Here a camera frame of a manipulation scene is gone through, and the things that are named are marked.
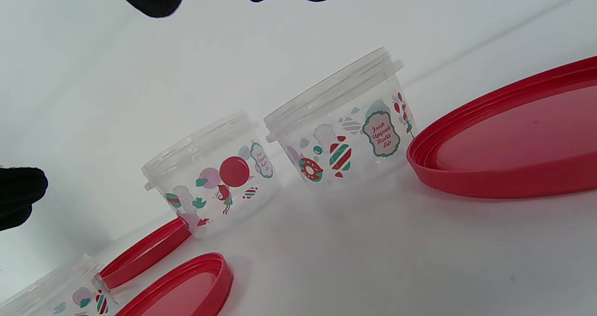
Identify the large clear printed storage container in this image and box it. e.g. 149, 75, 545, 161
141, 112, 281, 239

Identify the medium clear printed storage container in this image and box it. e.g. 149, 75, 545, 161
264, 47, 417, 194

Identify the large red container lid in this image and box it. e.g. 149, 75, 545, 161
99, 217, 193, 290

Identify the small red container lid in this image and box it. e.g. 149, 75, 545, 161
113, 253, 234, 316

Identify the small clear printed storage container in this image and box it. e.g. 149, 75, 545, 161
0, 254, 118, 316

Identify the medium red container lid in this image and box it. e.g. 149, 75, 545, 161
407, 56, 597, 200

